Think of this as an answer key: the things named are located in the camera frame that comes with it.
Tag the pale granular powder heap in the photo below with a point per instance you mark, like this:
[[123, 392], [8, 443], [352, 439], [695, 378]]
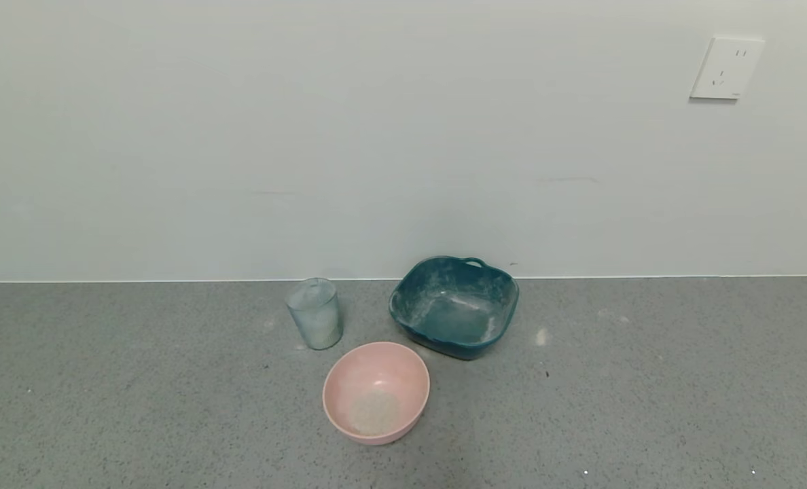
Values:
[[375, 412]]

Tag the translucent pale blue cup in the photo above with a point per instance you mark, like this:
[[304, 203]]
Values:
[[315, 316]]

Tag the pink round bowl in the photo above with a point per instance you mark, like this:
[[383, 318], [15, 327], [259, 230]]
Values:
[[375, 370]]

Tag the white wall socket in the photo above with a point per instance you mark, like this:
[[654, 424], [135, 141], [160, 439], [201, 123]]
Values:
[[727, 68]]

